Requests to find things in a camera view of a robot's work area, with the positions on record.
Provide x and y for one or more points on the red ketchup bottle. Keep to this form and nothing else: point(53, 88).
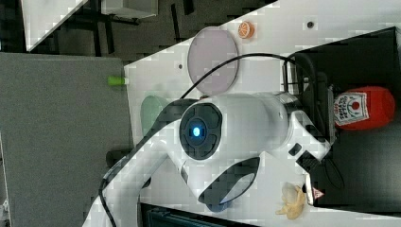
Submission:
point(364, 108)

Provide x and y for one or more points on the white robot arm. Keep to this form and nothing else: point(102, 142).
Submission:
point(215, 143)

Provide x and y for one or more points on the black toaster oven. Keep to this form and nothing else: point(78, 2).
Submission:
point(361, 172)

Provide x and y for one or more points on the green perforated colander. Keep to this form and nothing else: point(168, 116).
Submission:
point(150, 109)

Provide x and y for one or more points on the pale pink round plate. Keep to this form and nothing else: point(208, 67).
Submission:
point(209, 48)

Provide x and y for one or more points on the blue bowl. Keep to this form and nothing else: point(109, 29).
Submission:
point(216, 208)

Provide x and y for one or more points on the orange slice toy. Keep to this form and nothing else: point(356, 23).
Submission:
point(245, 30)

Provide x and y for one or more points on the peeled toy banana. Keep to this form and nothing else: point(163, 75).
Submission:
point(293, 198)

